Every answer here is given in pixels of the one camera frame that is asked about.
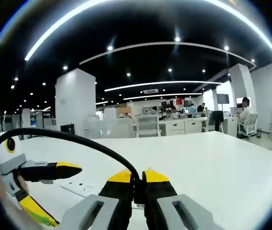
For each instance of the white square pillar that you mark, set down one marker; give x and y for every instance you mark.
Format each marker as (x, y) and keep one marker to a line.
(75, 100)

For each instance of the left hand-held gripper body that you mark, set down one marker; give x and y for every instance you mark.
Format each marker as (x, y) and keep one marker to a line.
(5, 158)

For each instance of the white drawer cabinets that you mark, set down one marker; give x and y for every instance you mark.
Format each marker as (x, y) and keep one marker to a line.
(183, 127)

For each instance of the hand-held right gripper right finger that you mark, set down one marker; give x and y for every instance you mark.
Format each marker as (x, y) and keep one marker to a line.
(164, 208)

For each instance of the white mesh office chair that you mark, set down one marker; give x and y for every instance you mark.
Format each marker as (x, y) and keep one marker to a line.
(147, 125)

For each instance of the curved ceiling light strip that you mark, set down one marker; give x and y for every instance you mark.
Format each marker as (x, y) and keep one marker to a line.
(61, 22)

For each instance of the person's left hand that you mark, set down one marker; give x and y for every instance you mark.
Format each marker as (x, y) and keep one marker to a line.
(23, 186)

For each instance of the small black box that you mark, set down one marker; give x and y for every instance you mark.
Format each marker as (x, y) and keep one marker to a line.
(67, 129)

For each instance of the monitor on stand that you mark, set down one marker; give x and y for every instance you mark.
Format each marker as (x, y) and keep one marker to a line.
(222, 98)

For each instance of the ceiling air vent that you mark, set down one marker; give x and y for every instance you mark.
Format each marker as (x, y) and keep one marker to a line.
(150, 91)

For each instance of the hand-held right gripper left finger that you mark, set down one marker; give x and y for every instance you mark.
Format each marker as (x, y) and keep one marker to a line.
(107, 208)

